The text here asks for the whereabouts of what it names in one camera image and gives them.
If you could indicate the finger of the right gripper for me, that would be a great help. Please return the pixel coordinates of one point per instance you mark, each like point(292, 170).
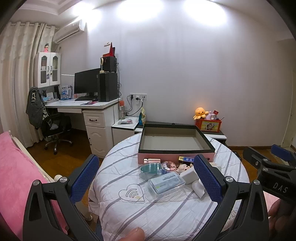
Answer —
point(283, 154)
point(263, 168)

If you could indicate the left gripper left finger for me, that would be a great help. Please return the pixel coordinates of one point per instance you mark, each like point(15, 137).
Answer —
point(50, 212)

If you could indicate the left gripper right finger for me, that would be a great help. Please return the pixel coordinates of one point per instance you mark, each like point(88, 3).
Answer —
point(241, 212)

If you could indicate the white plug adapter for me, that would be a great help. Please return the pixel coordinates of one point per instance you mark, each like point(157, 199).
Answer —
point(198, 188)

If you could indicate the white power adapter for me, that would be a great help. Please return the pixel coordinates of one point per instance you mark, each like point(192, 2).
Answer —
point(189, 176)

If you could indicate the baby doll figure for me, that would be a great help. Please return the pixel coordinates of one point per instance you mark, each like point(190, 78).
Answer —
point(183, 167)

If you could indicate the blue gold small box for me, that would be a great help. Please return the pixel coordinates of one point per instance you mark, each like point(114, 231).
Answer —
point(185, 159)

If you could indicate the clear plastic card box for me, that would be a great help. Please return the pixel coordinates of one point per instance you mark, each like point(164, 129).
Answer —
point(165, 184)

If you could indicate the teal tape roll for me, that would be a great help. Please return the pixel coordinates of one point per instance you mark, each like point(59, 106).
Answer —
point(152, 168)

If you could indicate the rose gold cylinder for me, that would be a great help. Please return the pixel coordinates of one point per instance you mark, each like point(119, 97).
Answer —
point(151, 160)

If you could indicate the person's right hand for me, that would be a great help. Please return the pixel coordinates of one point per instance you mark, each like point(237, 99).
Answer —
point(282, 221)

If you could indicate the person's left hand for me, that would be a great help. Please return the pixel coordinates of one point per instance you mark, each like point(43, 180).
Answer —
point(136, 234)

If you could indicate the pink bed blanket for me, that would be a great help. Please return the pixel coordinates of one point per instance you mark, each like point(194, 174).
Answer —
point(18, 172)

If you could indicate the orange picture toy box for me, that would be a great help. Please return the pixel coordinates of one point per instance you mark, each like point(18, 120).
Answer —
point(208, 125)

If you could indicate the orange octopus plush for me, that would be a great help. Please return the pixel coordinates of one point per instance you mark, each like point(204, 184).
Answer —
point(200, 113)

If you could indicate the black office chair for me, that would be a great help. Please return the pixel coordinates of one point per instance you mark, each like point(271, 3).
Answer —
point(54, 127)

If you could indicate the pink black storage box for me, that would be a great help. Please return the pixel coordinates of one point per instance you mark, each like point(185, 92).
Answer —
point(168, 147)

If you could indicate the dark jacket on chair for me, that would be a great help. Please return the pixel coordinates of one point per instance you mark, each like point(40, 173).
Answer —
point(36, 109)

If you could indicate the white desk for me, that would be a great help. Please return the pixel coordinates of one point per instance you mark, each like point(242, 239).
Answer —
point(99, 117)

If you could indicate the white low side cabinet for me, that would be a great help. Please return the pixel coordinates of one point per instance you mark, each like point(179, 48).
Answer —
point(124, 128)

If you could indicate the yellow blue snack bag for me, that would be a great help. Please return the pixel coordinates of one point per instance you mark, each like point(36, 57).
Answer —
point(142, 117)

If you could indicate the orange lid thermos bottle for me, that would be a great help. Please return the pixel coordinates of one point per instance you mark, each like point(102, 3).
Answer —
point(122, 109)

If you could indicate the black computer monitor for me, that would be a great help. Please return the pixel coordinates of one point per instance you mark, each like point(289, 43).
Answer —
point(87, 82)

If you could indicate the black computer tower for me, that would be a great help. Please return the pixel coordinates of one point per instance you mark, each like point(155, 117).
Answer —
point(108, 87)

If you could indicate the white glass-door cabinet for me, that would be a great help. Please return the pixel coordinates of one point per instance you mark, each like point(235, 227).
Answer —
point(47, 70)

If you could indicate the black speaker box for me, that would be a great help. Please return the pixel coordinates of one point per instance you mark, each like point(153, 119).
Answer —
point(109, 64)

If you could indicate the small doll on cabinet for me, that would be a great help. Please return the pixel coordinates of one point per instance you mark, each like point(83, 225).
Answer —
point(46, 48)

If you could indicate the red paper bag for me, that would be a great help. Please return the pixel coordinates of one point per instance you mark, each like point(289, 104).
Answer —
point(108, 50)

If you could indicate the beige curtain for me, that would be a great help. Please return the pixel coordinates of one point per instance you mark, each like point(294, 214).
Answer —
point(20, 42)

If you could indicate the white air conditioner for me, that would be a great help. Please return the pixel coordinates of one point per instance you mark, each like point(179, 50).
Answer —
point(69, 31)

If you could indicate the white wall socket strip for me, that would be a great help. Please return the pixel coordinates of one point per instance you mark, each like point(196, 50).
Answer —
point(139, 96)

